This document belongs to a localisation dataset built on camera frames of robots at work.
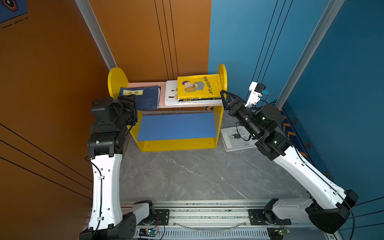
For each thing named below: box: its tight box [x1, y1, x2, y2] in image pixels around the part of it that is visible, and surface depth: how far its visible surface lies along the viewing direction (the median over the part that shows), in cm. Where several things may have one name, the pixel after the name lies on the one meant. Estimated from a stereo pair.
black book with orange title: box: [177, 97, 222, 102], surface depth 67 cm
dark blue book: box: [119, 85, 162, 111], surface depth 70 cm
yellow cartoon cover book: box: [177, 73, 222, 100], surface depth 70 cm
